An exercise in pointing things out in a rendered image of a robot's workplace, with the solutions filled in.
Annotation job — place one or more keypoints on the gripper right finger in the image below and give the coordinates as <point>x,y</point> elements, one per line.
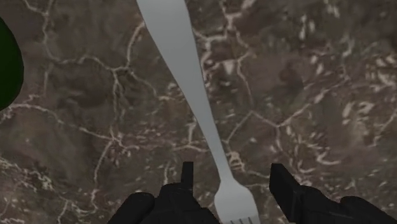
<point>310,201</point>

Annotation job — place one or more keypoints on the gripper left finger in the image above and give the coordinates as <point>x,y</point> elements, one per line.
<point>176,201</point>

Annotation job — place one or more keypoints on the grey metal fork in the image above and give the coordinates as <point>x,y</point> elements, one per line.
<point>183,71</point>

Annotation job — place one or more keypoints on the dark green round object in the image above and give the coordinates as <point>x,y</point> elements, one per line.
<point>9,65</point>

